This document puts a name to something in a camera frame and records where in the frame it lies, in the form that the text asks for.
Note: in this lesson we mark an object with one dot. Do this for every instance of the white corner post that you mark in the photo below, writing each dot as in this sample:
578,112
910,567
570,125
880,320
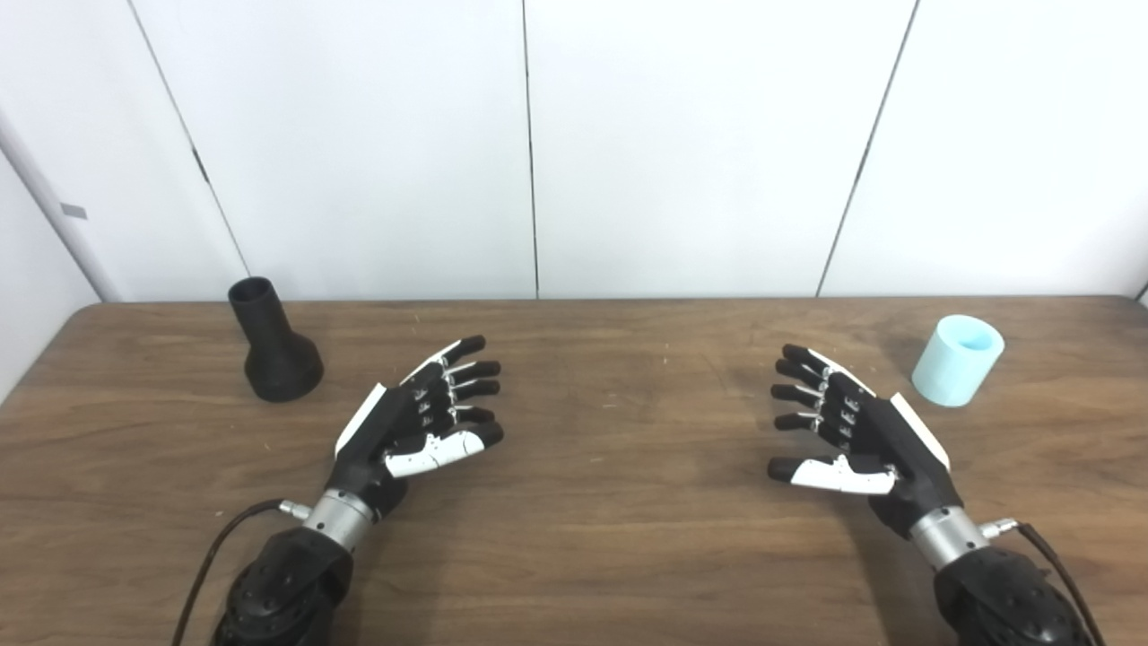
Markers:
63,211

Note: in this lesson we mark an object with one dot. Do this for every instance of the small grey tag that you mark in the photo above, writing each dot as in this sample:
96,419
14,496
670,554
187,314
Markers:
73,212

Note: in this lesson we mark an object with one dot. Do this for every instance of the white and black right hand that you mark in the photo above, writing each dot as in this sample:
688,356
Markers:
883,435

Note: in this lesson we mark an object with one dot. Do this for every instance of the black flared nozzle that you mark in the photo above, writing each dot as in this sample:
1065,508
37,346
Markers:
278,359

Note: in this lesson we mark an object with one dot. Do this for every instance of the white and black left hand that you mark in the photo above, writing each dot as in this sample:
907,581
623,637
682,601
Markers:
395,422

